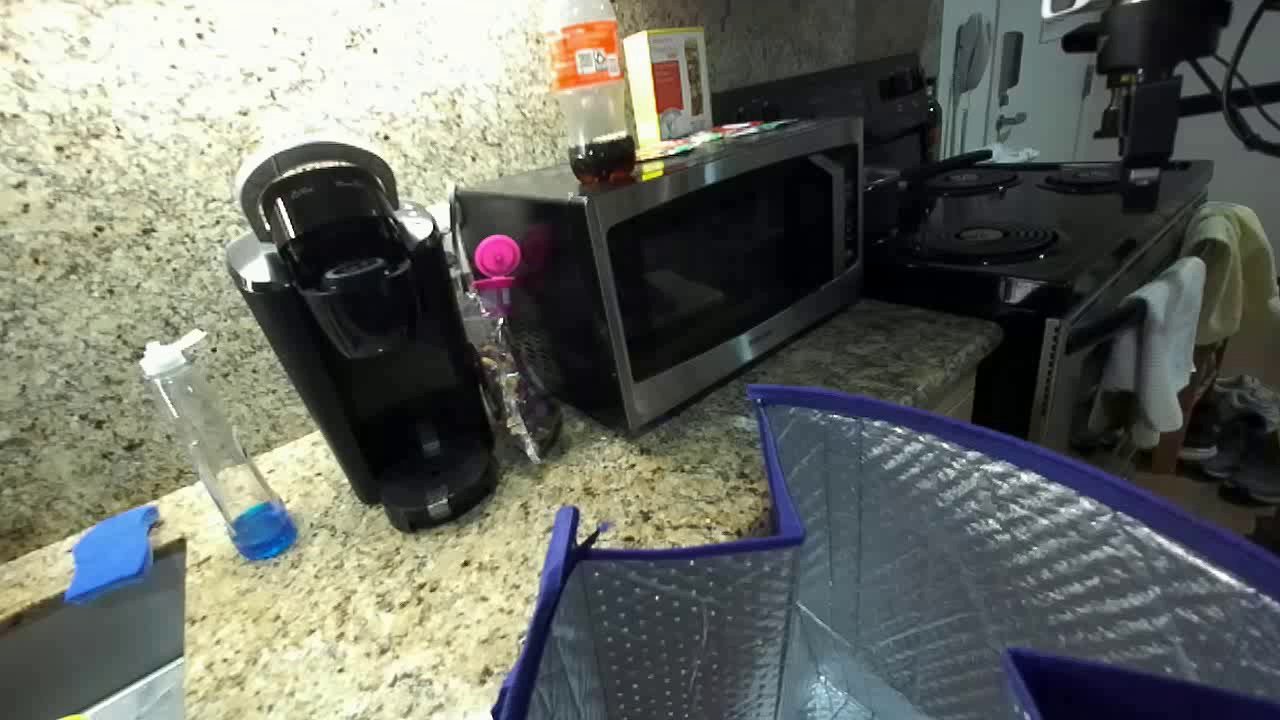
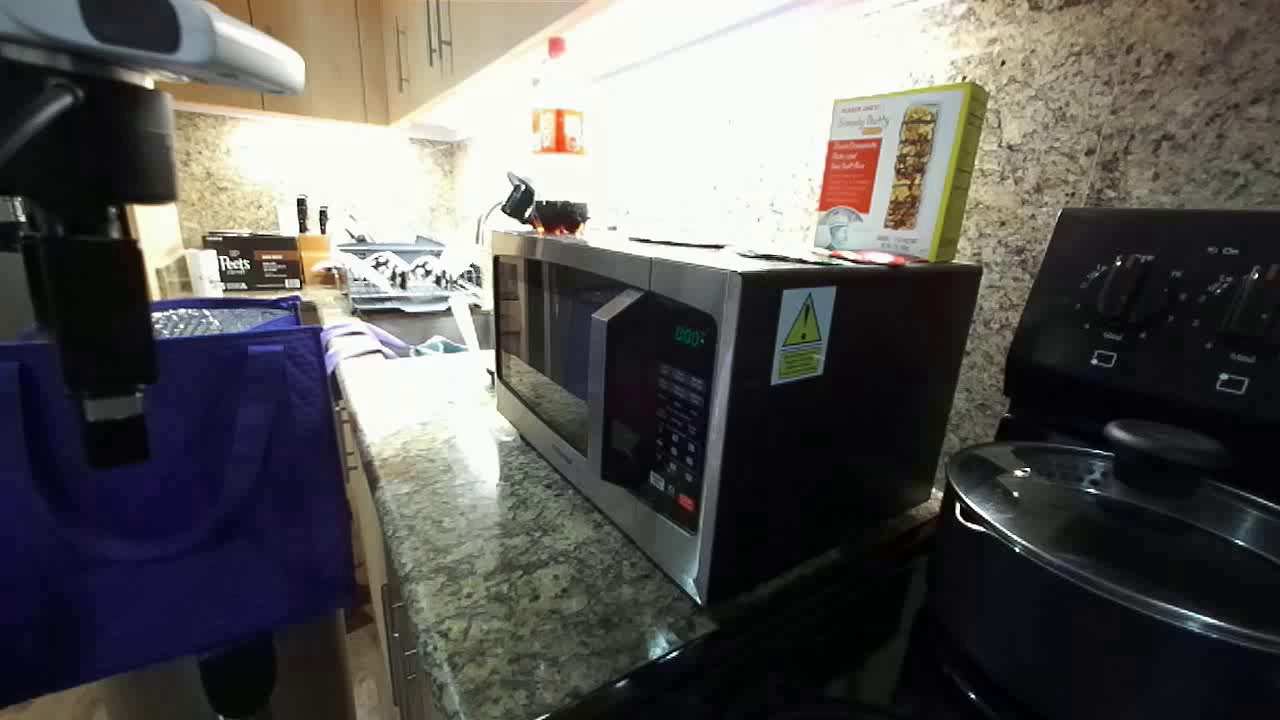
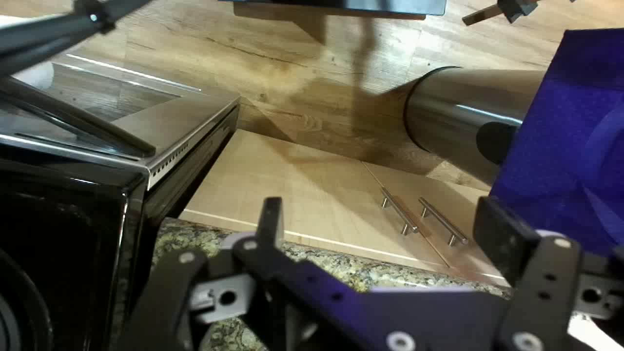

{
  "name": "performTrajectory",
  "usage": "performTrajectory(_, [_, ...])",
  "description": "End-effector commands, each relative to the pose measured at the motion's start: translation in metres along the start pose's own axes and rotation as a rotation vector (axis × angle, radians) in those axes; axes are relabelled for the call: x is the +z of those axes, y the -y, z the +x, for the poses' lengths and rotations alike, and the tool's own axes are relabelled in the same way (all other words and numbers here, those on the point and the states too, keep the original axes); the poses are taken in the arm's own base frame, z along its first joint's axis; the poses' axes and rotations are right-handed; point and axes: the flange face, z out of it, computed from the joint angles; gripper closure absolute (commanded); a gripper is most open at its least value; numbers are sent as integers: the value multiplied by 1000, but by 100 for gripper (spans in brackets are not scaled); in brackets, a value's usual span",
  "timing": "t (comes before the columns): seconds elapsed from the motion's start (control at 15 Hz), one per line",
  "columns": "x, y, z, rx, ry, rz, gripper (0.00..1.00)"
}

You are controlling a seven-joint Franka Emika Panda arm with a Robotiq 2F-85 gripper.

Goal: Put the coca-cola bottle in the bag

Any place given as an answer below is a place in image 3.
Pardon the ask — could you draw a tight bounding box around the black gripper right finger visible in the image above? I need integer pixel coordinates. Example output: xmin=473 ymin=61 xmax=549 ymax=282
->
xmin=475 ymin=194 xmax=624 ymax=351

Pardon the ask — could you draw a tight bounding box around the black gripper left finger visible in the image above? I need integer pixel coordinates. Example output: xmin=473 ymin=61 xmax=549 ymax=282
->
xmin=116 ymin=194 xmax=418 ymax=351

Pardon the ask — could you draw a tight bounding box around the purple insulated bag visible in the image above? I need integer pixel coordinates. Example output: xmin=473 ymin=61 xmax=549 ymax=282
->
xmin=488 ymin=24 xmax=624 ymax=258

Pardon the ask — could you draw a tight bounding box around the black stainless microwave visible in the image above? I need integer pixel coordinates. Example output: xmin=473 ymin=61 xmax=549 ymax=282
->
xmin=0 ymin=50 xmax=243 ymax=351

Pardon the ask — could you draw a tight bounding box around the dark metal cylinder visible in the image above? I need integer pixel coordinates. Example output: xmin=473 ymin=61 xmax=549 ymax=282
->
xmin=402 ymin=63 xmax=551 ymax=186

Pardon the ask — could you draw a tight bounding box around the metal cabinet handle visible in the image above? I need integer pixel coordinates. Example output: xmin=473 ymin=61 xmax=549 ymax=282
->
xmin=418 ymin=194 xmax=471 ymax=249
xmin=379 ymin=184 xmax=422 ymax=237

